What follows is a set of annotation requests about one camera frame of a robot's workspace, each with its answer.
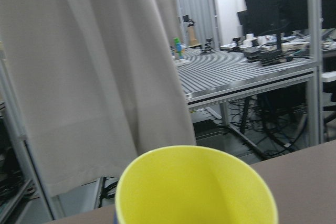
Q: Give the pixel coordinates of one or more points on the yellow cup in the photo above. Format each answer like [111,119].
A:
[192,184]

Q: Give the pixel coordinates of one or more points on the aluminium slat table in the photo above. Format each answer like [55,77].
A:
[223,76]

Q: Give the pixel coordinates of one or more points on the beige curtain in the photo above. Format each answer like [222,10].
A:
[95,84]

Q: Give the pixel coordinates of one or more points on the black computer monitor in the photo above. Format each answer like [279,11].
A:
[274,17]

